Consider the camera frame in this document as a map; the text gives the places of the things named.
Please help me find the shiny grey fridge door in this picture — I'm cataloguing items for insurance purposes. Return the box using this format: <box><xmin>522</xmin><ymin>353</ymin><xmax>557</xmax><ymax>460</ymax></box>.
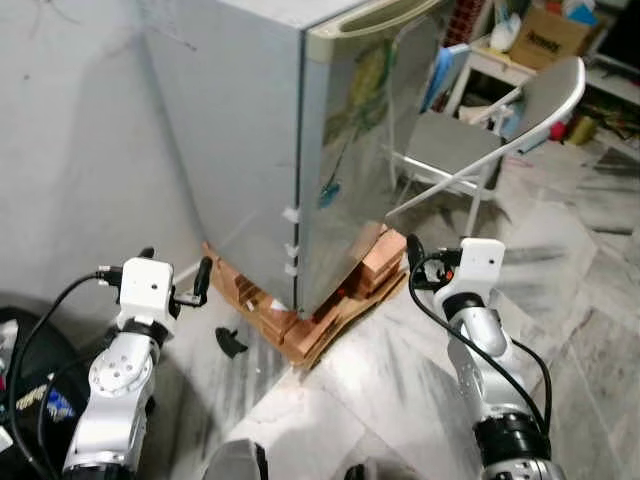
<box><xmin>296</xmin><ymin>0</ymin><xmax>447</xmax><ymax>319</ymax></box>

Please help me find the grey fridge body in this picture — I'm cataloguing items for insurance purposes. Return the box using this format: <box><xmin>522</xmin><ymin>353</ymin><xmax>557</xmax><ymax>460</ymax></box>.
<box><xmin>138</xmin><ymin>0</ymin><xmax>373</xmax><ymax>313</ymax></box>

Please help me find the black plastic floor piece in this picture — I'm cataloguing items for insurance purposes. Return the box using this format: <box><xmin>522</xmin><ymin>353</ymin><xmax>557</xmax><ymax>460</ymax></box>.
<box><xmin>215</xmin><ymin>327</ymin><xmax>250</xmax><ymax>359</ymax></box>

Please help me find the brown cardboard sheet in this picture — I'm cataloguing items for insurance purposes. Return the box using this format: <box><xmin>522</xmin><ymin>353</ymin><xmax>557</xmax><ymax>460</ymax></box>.
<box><xmin>298</xmin><ymin>270</ymin><xmax>410</xmax><ymax>370</ymax></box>

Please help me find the grey folding chair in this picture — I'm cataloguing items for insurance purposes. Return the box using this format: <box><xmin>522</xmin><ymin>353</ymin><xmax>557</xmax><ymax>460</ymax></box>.
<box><xmin>385</xmin><ymin>55</ymin><xmax>589</xmax><ymax>241</ymax></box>

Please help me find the light blue bottle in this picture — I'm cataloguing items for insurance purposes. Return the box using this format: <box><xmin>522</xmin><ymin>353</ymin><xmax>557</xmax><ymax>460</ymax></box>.
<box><xmin>517</xmin><ymin>128</ymin><xmax>549</xmax><ymax>155</ymax></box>

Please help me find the black bag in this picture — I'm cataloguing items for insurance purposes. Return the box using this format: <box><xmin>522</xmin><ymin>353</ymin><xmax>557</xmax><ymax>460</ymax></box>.
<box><xmin>0</xmin><ymin>290</ymin><xmax>101</xmax><ymax>480</ymax></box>

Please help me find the grey robot left leg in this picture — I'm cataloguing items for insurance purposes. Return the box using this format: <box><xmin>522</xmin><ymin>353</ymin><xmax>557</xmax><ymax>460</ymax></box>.
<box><xmin>204</xmin><ymin>439</ymin><xmax>270</xmax><ymax>480</ymax></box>

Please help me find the blue cloth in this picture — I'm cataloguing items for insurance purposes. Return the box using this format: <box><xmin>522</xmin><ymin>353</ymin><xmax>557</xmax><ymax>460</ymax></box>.
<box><xmin>420</xmin><ymin>42</ymin><xmax>471</xmax><ymax>114</ymax></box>

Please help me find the red round container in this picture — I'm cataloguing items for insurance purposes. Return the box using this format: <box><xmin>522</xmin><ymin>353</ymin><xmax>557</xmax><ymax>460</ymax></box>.
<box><xmin>547</xmin><ymin>118</ymin><xmax>571</xmax><ymax>144</ymax></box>

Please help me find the yellow container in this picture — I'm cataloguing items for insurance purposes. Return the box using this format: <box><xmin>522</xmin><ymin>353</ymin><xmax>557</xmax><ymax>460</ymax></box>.
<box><xmin>572</xmin><ymin>115</ymin><xmax>601</xmax><ymax>147</ymax></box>

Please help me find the white side table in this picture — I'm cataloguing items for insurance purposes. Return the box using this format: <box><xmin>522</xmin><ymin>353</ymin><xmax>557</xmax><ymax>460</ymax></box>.
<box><xmin>445</xmin><ymin>35</ymin><xmax>533</xmax><ymax>127</ymax></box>

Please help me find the white plastic bag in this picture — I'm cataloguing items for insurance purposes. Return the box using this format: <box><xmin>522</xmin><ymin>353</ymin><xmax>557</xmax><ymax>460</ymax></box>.
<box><xmin>489</xmin><ymin>12</ymin><xmax>522</xmax><ymax>52</ymax></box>

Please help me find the brown cardboard box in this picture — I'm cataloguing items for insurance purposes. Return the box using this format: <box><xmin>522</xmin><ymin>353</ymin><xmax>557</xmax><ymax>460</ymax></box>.
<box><xmin>510</xmin><ymin>8</ymin><xmax>597</xmax><ymax>71</ymax></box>

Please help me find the blue packet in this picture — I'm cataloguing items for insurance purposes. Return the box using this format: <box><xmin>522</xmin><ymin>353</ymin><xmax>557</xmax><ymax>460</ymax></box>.
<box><xmin>564</xmin><ymin>0</ymin><xmax>602</xmax><ymax>27</ymax></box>

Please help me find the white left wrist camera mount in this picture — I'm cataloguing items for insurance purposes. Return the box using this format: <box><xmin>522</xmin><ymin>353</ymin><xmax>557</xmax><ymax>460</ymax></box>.
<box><xmin>118</xmin><ymin>257</ymin><xmax>181</xmax><ymax>334</ymax></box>

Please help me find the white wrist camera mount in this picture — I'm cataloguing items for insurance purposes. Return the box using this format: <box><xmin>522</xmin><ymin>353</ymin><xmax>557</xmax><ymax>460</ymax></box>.
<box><xmin>455</xmin><ymin>238</ymin><xmax>507</xmax><ymax>298</ymax></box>
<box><xmin>118</xmin><ymin>257</ymin><xmax>181</xmax><ymax>334</ymax></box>

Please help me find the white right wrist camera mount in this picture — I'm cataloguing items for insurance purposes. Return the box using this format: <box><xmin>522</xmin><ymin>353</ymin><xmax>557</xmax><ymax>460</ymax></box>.
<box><xmin>455</xmin><ymin>238</ymin><xmax>507</xmax><ymax>298</ymax></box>

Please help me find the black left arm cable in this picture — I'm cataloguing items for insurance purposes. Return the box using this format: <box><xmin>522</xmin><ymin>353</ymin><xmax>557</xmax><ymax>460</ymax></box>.
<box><xmin>4</xmin><ymin>266</ymin><xmax>123</xmax><ymax>480</ymax></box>

